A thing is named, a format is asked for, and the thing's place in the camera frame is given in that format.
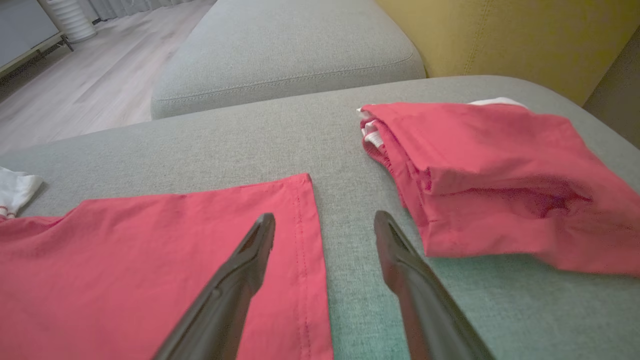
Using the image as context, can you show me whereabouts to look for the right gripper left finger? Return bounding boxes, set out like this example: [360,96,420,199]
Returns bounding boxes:
[152,212,277,360]

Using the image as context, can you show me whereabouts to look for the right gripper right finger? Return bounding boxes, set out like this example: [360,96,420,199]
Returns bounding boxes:
[373,210,497,360]

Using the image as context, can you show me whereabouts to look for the red shirt with white sleeves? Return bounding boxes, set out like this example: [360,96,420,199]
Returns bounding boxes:
[0,166,335,360]

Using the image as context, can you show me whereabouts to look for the red shorts with white stripe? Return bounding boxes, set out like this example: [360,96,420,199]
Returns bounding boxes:
[356,97,640,278]

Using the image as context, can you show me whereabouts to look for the wide grey sofa seat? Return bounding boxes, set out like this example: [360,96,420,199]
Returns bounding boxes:
[0,75,640,360]

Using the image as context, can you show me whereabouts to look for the grey sofa cushion with seam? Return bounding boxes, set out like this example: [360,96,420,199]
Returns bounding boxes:
[151,0,427,121]

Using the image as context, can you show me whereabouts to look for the dark grey upholstered panel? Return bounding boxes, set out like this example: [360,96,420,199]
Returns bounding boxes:
[582,25,640,150]

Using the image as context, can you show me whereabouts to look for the yellow sofa backrest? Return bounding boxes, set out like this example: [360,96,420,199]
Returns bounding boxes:
[375,0,640,107]

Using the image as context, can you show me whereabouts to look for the light grey curtain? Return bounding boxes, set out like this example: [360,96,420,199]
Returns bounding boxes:
[80,0,201,22]

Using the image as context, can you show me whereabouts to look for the white ribbed cylinder appliance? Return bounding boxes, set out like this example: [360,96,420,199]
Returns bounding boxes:
[45,0,98,44]

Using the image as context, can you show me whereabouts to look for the grey low cabinet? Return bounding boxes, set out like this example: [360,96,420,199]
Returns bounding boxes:
[0,0,75,81]

